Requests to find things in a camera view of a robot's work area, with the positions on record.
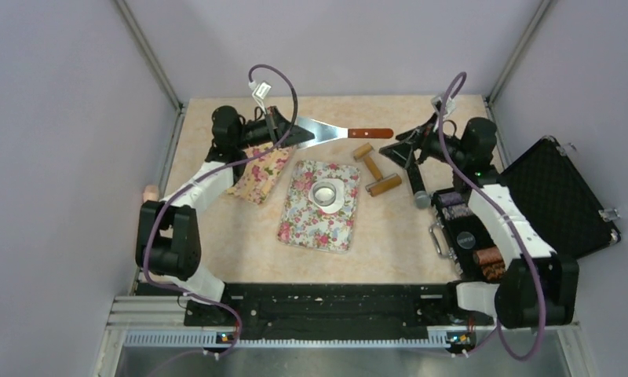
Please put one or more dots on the white dough piece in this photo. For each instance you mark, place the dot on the white dough piece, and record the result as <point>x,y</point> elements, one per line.
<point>337,205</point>

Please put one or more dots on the yellow floral cloth pad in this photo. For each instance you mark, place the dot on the yellow floral cloth pad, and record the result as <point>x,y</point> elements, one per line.
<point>261,176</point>

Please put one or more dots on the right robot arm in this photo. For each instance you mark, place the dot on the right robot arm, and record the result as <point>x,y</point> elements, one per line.
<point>538,287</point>

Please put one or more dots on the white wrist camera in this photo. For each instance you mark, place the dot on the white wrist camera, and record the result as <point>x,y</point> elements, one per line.
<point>259,92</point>
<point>443,108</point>

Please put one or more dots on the grey round knob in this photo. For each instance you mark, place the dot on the grey round knob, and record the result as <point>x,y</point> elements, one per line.
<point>422,200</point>

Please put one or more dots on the black ridged rolling stick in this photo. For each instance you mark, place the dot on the black ridged rolling stick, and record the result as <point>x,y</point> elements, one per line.
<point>415,178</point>

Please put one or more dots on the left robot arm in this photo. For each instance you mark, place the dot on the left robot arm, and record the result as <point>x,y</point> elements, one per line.
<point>168,240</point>

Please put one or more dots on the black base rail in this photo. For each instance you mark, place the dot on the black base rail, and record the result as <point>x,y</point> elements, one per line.
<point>300,316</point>

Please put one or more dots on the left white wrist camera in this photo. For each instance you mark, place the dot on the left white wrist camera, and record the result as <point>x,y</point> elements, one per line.
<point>259,92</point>

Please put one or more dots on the metal scraper with red handle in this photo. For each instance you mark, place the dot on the metal scraper with red handle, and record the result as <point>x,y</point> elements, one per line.
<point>324,132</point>

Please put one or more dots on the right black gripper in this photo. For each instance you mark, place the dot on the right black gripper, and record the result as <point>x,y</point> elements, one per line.
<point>421,139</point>

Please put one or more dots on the wooden double-ended rolling pin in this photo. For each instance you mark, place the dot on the wooden double-ended rolling pin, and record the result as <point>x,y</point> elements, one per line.
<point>382,184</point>

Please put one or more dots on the open black poker chip case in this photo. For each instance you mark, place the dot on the open black poker chip case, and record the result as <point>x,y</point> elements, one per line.
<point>550,193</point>

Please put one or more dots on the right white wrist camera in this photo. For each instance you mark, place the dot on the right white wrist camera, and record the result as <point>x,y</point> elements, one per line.
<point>443,108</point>

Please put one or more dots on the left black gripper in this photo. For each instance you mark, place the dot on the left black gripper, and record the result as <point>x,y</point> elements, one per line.
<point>286,133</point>

